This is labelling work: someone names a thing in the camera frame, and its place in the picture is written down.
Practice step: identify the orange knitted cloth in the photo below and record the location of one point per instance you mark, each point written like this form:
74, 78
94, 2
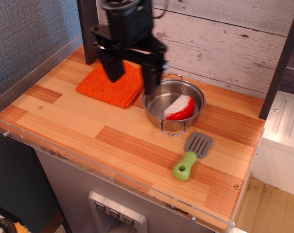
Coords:
120, 93

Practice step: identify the white toy sink unit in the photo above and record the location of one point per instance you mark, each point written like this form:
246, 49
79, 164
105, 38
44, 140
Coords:
273, 163

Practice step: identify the dark left post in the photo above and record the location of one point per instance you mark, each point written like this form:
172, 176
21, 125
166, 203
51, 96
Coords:
88, 16

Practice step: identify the dark post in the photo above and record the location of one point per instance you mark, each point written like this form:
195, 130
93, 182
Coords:
88, 16
278, 74

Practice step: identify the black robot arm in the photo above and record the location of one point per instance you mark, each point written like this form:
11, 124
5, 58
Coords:
128, 36

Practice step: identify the red and white toy cheese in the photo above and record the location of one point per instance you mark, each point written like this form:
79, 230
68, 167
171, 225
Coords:
182, 108

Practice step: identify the dark right post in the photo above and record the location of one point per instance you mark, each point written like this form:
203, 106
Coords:
278, 74

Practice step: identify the green and gray spatula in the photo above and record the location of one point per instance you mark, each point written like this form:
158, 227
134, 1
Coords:
197, 146

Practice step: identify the stainless steel pot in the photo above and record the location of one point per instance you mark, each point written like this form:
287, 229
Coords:
171, 87

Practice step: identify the gray toy fridge cabinet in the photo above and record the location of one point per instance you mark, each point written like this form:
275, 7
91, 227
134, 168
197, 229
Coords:
117, 191

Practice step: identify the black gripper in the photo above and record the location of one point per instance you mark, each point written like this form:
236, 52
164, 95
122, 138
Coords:
128, 36

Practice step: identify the yellow object bottom left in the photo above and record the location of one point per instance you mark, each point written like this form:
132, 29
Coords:
20, 228

